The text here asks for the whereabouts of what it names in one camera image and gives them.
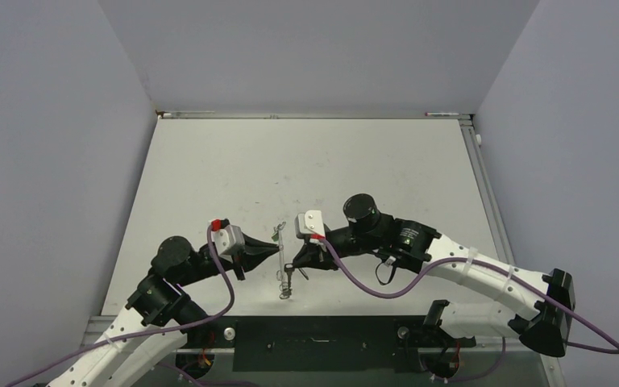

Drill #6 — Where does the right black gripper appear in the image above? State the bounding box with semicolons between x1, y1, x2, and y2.
293;225;380;270

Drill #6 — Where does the key with grey tag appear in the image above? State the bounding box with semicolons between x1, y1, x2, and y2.
284;264;309;289

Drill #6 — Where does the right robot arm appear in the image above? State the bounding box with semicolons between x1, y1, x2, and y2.
291;193;575;358

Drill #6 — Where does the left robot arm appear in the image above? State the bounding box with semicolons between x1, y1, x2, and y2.
48;231;282;386

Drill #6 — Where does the red white marker pen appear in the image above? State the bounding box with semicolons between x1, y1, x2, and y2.
425;112;460;118

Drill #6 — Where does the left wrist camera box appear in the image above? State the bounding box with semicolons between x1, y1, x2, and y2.
207;219;245;257

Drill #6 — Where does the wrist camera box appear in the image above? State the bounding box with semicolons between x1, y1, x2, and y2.
207;219;245;257
294;210;326;242

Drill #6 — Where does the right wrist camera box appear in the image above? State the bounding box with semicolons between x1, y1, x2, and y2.
294;210;326;242

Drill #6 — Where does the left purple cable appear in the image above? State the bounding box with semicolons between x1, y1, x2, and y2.
5;224;257;387

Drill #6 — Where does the purple cable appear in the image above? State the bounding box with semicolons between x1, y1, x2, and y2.
5;224;257;387
317;237;619;384

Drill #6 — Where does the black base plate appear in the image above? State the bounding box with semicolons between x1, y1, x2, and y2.
156;314;481;375

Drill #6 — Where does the aluminium frame rail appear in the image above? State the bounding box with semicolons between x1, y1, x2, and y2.
459;114;516;264

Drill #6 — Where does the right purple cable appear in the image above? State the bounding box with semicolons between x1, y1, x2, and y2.
317;237;619;384

